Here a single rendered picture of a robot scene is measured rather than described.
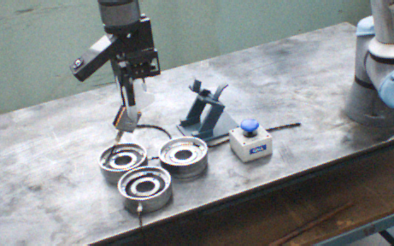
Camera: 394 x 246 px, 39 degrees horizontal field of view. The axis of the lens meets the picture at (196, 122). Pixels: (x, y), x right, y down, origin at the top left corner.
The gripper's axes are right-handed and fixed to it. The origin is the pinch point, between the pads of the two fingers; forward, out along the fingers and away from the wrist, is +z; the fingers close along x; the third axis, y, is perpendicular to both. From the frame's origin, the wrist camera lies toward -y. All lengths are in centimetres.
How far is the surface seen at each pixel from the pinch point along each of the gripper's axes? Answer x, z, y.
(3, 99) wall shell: 156, 64, -26
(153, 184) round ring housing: -10.9, 11.2, -0.1
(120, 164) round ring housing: 1.3, 12.5, -3.7
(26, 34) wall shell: 155, 35, -7
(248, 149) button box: -11.3, 10.2, 21.4
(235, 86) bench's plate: 20.4, 13.3, 34.1
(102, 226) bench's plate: -15.4, 13.3, -12.3
